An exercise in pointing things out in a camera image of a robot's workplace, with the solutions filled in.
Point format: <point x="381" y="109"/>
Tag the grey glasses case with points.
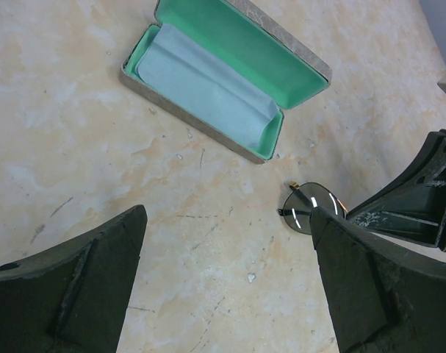
<point x="249" y="41"/>

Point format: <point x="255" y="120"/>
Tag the light blue cleaning cloth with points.
<point x="182" y="71"/>

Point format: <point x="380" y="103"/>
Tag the metal frame sunglasses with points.
<point x="298" y="206"/>

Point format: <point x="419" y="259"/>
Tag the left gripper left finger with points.
<point x="73" y="297"/>

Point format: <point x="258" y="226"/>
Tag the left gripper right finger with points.
<point x="381" y="297"/>

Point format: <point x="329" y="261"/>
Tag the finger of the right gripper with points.
<point x="412" y="207"/>

